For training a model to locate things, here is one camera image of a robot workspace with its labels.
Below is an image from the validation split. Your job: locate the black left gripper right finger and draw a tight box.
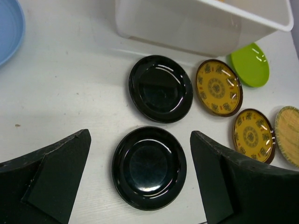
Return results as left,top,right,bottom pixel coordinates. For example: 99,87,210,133
190,131,299,224

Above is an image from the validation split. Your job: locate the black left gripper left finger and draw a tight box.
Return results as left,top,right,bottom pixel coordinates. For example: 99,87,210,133
0,129,91,224

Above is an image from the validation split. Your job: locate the round woven bamboo plate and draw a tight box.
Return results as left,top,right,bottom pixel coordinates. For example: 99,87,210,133
274,106,299,168

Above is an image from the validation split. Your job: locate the light blue plate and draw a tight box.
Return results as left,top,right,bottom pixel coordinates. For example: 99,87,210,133
0,0,26,66

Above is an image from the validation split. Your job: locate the white plastic bin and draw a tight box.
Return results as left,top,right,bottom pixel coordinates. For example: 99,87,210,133
115,0,294,57

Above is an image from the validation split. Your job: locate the yellow patterned plate lower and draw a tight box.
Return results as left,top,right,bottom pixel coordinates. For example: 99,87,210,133
233,109,276,164

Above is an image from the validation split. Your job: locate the yellow patterned plate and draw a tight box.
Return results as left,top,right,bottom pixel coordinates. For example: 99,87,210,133
233,109,276,164
195,59,243,117

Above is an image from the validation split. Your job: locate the black plate lower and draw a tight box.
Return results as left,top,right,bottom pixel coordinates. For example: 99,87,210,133
111,126,187,211

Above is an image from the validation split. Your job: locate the black plate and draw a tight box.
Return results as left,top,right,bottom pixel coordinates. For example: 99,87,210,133
128,55,193,124
111,126,187,211

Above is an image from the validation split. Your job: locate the yellow patterned plate upper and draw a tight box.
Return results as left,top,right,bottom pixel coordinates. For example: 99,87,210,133
195,59,243,117

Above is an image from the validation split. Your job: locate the black plate upper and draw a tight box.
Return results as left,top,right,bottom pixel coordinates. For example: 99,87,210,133
128,55,193,124

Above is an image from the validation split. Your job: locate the green plate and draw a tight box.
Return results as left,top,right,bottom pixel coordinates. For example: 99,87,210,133
230,43,270,88

